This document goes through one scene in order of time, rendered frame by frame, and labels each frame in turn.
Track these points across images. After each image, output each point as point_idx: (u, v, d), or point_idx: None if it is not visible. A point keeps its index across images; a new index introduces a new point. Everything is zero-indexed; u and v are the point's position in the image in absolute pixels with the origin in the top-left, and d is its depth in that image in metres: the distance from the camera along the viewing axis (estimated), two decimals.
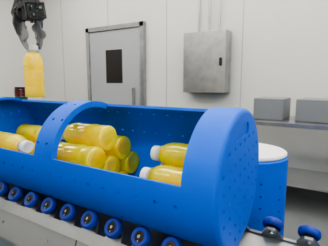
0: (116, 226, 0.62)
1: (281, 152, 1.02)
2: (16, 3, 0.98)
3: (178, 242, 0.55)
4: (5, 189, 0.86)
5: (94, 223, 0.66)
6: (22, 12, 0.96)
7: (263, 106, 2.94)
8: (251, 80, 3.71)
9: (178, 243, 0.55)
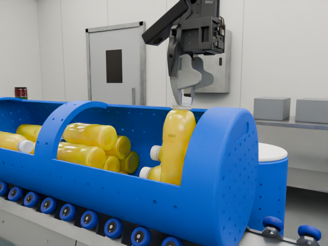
0: (116, 226, 0.62)
1: (281, 152, 1.02)
2: (169, 19, 0.53)
3: (178, 242, 0.55)
4: (5, 189, 0.86)
5: (94, 223, 0.66)
6: (188, 38, 0.51)
7: (263, 106, 2.94)
8: (251, 80, 3.71)
9: (178, 243, 0.55)
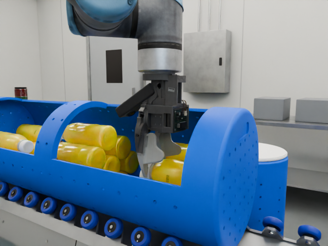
0: (116, 226, 0.62)
1: (281, 152, 1.02)
2: (138, 100, 0.59)
3: (178, 242, 0.55)
4: (5, 189, 0.86)
5: (94, 223, 0.66)
6: (153, 119, 0.57)
7: (263, 106, 2.94)
8: (251, 80, 3.71)
9: (178, 243, 0.55)
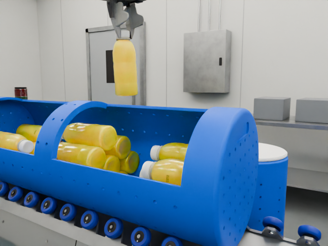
0: (116, 226, 0.62)
1: (281, 152, 1.02)
2: None
3: (178, 242, 0.55)
4: (5, 189, 0.86)
5: (94, 223, 0.66)
6: None
7: (263, 106, 2.94)
8: (251, 80, 3.71)
9: (178, 243, 0.55)
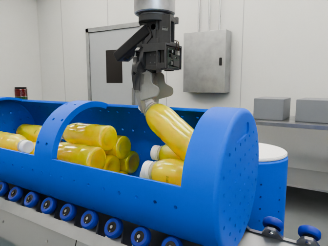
0: (116, 226, 0.62)
1: (281, 152, 1.02)
2: (134, 42, 0.64)
3: (178, 242, 0.55)
4: (5, 189, 0.86)
5: (94, 223, 0.66)
6: (149, 58, 0.62)
7: (263, 106, 2.94)
8: (251, 80, 3.71)
9: (178, 243, 0.55)
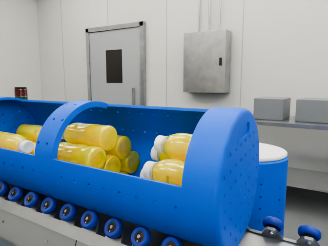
0: (116, 226, 0.62)
1: (281, 152, 1.02)
2: None
3: (178, 242, 0.55)
4: (5, 190, 0.86)
5: (94, 223, 0.66)
6: None
7: (263, 106, 2.94)
8: (251, 80, 3.71)
9: (178, 244, 0.55)
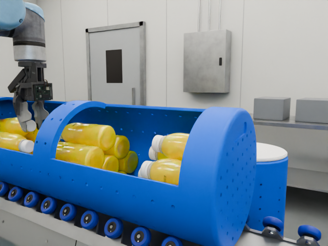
0: (116, 225, 0.63)
1: (281, 152, 1.02)
2: (18, 80, 0.89)
3: (177, 240, 0.55)
4: (6, 188, 0.86)
5: (95, 221, 0.66)
6: (25, 92, 0.87)
7: (263, 106, 2.94)
8: (251, 80, 3.71)
9: (177, 241, 0.55)
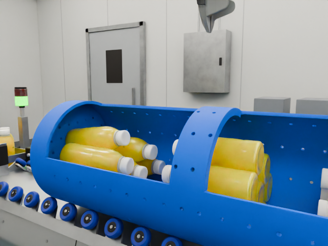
0: (111, 220, 0.64)
1: None
2: None
3: (165, 238, 0.56)
4: (0, 194, 0.85)
5: (92, 210, 0.68)
6: None
7: (263, 106, 2.94)
8: (251, 80, 3.71)
9: (166, 238, 0.56)
